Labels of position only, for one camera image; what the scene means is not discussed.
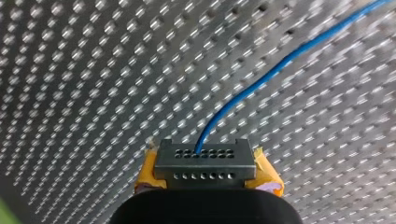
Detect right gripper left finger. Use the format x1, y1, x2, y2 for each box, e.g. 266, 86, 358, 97
134, 147, 168, 194

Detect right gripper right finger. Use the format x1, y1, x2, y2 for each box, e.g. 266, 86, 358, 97
245, 147, 286, 198

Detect blue cable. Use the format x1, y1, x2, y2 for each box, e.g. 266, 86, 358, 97
153, 0, 390, 189

